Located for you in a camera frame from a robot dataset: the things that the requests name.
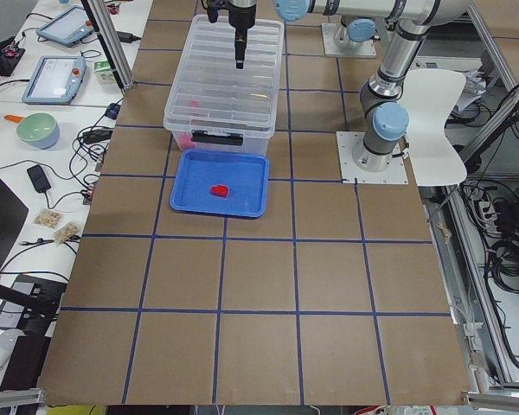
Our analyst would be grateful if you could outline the aluminium frame post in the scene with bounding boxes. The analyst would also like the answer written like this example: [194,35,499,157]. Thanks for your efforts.
[81,0,134,91]

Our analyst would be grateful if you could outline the clear plastic box lid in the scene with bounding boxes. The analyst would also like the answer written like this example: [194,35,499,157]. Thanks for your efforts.
[163,14,285,131]

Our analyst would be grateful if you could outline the white chair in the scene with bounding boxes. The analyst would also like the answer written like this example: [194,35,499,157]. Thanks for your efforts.
[399,69,467,187]

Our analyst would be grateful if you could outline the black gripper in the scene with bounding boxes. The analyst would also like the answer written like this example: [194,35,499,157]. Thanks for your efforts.
[205,0,257,69]

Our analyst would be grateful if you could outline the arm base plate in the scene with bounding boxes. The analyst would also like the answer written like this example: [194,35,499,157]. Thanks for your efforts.
[336,131,408,185]
[322,18,376,59]

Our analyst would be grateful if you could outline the green bowl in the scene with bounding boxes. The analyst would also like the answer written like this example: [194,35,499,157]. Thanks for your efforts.
[16,112,60,150]

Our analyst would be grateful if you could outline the black power adapter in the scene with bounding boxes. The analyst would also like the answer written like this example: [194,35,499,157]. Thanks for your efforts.
[27,164,51,194]

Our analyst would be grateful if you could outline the blue teach pendant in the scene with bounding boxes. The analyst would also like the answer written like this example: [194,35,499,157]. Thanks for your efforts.
[36,5,93,47]
[22,56,87,105]

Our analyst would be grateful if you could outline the clear plastic storage box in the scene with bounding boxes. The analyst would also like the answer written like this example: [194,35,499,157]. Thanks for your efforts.
[163,14,285,156]

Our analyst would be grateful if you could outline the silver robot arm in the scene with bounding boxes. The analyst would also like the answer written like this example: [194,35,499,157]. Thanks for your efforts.
[273,1,471,172]

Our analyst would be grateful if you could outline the blue plastic tray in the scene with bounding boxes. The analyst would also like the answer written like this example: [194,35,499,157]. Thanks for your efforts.
[170,149,270,218]

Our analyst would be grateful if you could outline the toy carrot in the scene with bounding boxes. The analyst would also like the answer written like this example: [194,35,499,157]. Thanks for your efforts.
[3,114,24,123]

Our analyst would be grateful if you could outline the green white carton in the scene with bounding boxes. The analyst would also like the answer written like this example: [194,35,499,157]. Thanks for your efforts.
[93,61,116,85]

